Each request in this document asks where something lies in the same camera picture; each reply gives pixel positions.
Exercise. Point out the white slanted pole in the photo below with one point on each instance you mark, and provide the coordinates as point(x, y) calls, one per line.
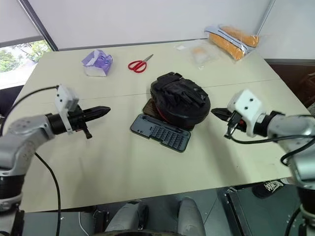
point(265, 16)

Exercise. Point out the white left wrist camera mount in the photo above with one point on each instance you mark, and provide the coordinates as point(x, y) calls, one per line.
point(64, 97)

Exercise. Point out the small clear plastic bag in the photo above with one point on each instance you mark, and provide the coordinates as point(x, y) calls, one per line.
point(180, 47)

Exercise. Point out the purple and white carton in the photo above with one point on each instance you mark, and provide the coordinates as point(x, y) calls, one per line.
point(97, 64)

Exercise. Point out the black round tool bag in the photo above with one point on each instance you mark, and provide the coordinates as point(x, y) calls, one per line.
point(180, 100)

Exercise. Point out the dark brown seat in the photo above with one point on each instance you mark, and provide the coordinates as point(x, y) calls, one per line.
point(292, 81)

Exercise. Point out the black metal frame box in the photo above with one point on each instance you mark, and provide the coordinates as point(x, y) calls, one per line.
point(261, 214)

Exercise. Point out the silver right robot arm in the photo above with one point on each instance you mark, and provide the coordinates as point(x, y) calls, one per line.
point(292, 127)

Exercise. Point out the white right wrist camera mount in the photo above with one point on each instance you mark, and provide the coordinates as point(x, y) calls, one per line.
point(246, 103)

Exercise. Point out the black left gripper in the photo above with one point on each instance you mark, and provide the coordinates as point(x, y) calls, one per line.
point(77, 118)

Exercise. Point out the black cap with white print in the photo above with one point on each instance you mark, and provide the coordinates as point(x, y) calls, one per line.
point(269, 188)

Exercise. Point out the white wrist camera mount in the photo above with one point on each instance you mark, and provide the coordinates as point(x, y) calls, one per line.
point(246, 103)
point(64, 97)

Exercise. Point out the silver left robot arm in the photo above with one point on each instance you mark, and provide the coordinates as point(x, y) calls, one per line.
point(23, 137)

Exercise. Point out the clear bag with orange item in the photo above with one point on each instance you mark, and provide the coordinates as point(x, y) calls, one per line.
point(203, 56)

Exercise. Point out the dark window frame bar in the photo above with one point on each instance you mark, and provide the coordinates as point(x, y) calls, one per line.
point(41, 27)

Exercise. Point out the orange roll in plastic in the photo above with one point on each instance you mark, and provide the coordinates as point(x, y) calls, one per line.
point(227, 46)
point(242, 35)

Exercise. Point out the grey robot right leg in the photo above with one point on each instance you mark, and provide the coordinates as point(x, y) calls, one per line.
point(190, 216)

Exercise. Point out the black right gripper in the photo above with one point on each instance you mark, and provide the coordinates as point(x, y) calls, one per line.
point(237, 121)

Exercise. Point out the dark screwdriver bit case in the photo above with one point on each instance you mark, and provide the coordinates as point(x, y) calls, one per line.
point(162, 135)

